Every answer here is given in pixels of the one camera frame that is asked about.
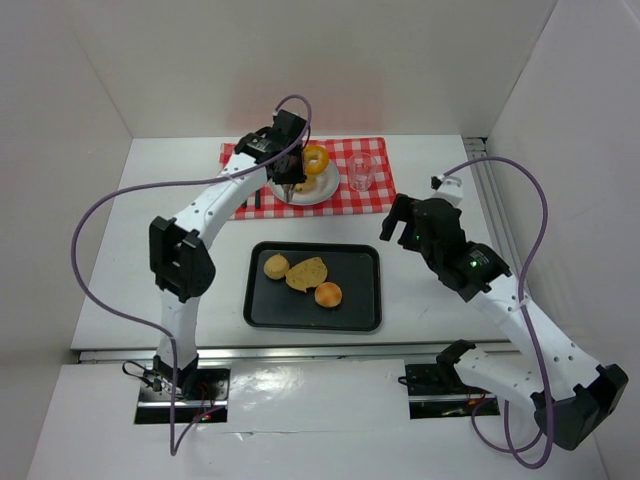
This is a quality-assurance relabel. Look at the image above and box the pale bagel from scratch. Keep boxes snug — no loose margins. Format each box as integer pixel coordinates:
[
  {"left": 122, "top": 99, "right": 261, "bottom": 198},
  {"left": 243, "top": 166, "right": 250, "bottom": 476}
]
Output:
[{"left": 294, "top": 175, "right": 318, "bottom": 194}]

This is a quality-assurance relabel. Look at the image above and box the orange glazed donut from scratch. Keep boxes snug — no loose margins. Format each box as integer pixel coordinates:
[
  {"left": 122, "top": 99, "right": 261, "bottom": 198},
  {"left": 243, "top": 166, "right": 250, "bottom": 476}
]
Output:
[{"left": 303, "top": 145, "right": 330, "bottom": 176}]

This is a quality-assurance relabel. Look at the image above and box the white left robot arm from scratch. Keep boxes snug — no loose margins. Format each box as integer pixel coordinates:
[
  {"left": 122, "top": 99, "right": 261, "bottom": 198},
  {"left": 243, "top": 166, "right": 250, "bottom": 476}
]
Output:
[{"left": 149, "top": 109, "right": 308, "bottom": 394}]

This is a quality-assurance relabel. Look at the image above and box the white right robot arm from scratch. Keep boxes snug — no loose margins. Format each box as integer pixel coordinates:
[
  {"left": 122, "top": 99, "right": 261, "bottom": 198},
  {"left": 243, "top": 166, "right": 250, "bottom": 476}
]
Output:
[{"left": 380, "top": 177, "right": 629, "bottom": 451}]

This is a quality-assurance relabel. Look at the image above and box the flat bread slice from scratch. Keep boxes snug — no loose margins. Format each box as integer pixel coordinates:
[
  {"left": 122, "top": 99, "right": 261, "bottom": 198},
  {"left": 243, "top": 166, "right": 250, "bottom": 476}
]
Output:
[{"left": 285, "top": 257, "right": 328, "bottom": 292}]

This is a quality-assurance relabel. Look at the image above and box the round bread bun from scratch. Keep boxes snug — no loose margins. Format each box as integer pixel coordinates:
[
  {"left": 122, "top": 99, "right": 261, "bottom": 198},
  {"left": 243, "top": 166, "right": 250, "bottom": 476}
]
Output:
[{"left": 314, "top": 282, "right": 343, "bottom": 309}]

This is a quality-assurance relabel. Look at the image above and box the white plate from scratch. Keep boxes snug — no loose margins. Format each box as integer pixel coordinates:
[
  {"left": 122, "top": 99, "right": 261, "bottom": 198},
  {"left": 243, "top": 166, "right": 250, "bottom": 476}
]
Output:
[{"left": 267, "top": 162, "right": 340, "bottom": 206}]

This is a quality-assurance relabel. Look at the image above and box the red checkered cloth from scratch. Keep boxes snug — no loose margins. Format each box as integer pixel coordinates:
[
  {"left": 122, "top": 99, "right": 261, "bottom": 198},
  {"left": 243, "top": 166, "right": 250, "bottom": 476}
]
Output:
[{"left": 232, "top": 137, "right": 396, "bottom": 220}]

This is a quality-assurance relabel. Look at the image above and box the clear drinking glass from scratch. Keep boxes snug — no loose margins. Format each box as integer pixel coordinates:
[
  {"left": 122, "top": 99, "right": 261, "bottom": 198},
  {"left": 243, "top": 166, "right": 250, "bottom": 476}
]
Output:
[{"left": 347, "top": 153, "right": 378, "bottom": 192}]

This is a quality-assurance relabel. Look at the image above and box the small round muffin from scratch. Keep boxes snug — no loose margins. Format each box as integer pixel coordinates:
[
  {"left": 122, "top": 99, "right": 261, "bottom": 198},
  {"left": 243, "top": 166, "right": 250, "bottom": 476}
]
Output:
[{"left": 263, "top": 254, "right": 290, "bottom": 280}]

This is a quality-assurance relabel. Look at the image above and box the black baking tray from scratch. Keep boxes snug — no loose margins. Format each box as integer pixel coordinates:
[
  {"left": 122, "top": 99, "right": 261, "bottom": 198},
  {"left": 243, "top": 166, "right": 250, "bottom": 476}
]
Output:
[{"left": 243, "top": 241, "right": 382, "bottom": 332}]

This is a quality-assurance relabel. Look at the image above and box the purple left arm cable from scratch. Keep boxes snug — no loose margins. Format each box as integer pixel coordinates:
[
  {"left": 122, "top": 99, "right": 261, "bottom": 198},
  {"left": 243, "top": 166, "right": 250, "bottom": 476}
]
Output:
[{"left": 69, "top": 94, "right": 314, "bottom": 457}]

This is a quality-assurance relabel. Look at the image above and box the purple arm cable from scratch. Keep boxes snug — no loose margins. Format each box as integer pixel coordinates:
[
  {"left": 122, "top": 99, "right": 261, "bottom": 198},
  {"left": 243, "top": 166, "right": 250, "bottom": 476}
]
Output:
[
  {"left": 69, "top": 94, "right": 314, "bottom": 457},
  {"left": 442, "top": 155, "right": 556, "bottom": 470}
]

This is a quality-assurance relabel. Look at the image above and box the aluminium side rail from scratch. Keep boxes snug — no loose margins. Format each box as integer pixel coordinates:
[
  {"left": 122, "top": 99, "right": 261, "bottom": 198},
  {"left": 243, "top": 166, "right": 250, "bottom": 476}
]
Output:
[{"left": 469, "top": 162, "right": 522, "bottom": 276}]

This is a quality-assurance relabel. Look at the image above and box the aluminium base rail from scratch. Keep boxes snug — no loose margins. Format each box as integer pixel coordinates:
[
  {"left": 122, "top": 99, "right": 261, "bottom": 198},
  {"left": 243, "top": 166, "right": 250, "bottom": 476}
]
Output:
[{"left": 74, "top": 339, "right": 519, "bottom": 366}]

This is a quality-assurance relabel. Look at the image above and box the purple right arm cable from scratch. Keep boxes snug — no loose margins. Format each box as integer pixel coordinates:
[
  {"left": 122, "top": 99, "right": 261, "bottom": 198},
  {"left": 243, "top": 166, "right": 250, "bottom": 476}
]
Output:
[{"left": 442, "top": 155, "right": 556, "bottom": 470}]

